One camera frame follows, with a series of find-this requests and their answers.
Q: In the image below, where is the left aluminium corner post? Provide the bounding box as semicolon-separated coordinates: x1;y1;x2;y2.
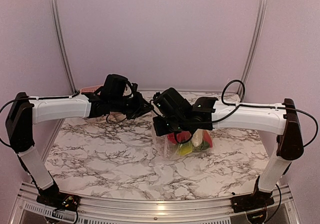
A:
50;0;77;93

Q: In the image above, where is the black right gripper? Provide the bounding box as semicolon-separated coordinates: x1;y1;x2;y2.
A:
152;115;188;137

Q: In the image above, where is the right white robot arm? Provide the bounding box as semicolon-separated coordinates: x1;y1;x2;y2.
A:
151;88;304;208

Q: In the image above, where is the aluminium front frame rail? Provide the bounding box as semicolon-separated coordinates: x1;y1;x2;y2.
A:
9;183;301;224

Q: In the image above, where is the pink perforated plastic basket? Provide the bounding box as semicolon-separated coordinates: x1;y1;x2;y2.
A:
80;85;102;93

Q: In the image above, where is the right aluminium corner post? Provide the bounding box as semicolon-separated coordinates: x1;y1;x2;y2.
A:
237;0;270;102

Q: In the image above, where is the yellow fake pear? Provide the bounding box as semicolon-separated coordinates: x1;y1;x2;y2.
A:
177;142;194;156

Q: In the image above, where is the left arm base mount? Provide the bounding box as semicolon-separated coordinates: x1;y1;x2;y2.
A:
36;181;80;211

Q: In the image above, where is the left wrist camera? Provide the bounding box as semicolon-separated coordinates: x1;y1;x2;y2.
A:
130;83;138;97

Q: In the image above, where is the clear zip top bag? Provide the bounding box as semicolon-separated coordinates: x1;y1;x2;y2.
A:
151;128;214;160

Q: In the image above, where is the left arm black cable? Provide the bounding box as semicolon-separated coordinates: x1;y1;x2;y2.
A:
0;83;136;147

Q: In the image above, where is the green fake vegetable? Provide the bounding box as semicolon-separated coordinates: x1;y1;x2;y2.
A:
193;141;213;152

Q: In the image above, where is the aluminium corner post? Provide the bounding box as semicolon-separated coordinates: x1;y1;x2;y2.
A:
237;0;270;102
50;0;77;93

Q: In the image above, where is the white fake cabbage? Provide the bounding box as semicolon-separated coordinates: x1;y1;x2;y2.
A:
191;129;203;147

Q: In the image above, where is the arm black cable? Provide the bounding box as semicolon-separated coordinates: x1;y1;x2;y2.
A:
148;80;320;147
0;83;136;147

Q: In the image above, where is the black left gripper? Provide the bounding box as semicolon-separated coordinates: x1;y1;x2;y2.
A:
109;90;153;119

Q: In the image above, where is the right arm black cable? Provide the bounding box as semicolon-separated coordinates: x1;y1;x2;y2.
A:
148;80;320;147

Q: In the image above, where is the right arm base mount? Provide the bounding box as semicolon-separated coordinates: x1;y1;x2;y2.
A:
230;177;275;213

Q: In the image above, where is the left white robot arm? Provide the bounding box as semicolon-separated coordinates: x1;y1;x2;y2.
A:
5;74;151;206

